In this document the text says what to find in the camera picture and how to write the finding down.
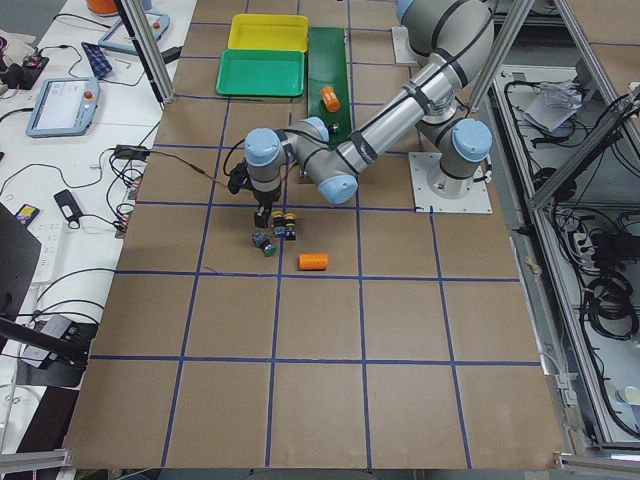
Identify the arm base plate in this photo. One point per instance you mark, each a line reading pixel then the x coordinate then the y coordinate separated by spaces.
pixel 435 192
pixel 402 53

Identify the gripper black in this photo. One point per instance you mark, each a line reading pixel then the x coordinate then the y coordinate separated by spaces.
pixel 263 200

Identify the aluminium frame post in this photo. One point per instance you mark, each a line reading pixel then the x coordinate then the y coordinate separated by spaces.
pixel 136 24

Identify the green conveyor belt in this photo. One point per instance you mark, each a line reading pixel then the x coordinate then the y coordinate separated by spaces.
pixel 327 66

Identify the yellow push button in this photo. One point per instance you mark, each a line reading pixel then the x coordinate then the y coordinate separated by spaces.
pixel 290 226
pixel 279 228

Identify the blue checked cloth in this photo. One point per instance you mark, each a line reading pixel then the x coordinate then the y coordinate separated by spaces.
pixel 99 64

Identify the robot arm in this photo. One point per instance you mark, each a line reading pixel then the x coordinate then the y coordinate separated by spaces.
pixel 452 41

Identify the orange cylinder with numbers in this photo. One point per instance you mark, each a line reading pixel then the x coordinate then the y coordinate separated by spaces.
pixel 330 99

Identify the yellow plastic tray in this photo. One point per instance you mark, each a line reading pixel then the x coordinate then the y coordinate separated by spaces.
pixel 269 32

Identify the near teach pendant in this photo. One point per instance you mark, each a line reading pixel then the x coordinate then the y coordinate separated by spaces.
pixel 64 107

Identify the plain orange cylinder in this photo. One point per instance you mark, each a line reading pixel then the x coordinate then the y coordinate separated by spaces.
pixel 313 261

